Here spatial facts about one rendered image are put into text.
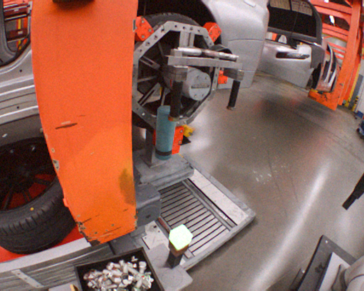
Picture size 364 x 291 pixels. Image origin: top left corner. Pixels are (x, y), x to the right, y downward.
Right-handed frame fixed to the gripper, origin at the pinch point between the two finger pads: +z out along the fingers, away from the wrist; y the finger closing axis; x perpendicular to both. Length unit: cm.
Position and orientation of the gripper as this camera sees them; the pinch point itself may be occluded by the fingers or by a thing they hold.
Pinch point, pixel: (349, 201)
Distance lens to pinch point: 81.7
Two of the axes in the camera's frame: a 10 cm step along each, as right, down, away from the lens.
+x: -6.0, -5.2, 6.1
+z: -1.6, 8.3, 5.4
